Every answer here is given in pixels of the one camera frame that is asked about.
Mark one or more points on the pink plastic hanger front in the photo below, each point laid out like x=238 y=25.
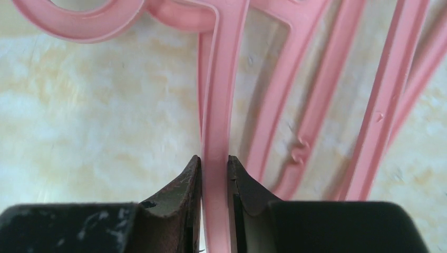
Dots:
x=112 y=18

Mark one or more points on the pink plastic hanger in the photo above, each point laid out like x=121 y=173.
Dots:
x=112 y=18
x=401 y=77
x=302 y=19

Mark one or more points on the pink plastic hanger middle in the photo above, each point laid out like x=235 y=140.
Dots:
x=302 y=19

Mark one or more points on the pink plastic hanger back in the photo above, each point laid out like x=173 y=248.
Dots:
x=401 y=77

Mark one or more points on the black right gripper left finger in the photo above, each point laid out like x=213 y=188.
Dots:
x=167 y=221

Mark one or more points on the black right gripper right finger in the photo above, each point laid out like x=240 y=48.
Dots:
x=265 y=223

